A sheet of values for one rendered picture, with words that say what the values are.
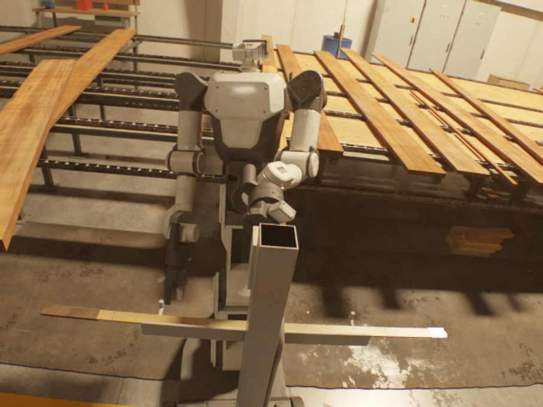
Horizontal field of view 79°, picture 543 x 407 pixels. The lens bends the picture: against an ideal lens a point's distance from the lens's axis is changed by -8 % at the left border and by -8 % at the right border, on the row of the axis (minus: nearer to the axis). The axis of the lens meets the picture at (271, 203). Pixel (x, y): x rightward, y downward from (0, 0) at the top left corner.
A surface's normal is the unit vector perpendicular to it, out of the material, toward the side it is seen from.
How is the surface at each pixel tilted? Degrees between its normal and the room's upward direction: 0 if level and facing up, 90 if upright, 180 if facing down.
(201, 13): 89
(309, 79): 52
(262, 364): 90
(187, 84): 65
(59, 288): 0
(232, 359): 76
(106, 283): 0
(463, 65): 90
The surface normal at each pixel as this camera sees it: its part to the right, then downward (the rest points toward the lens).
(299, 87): -0.25, -0.15
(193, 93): -0.18, 0.11
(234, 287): 0.16, 0.08
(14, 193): 0.12, -0.83
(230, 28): 0.01, 0.67
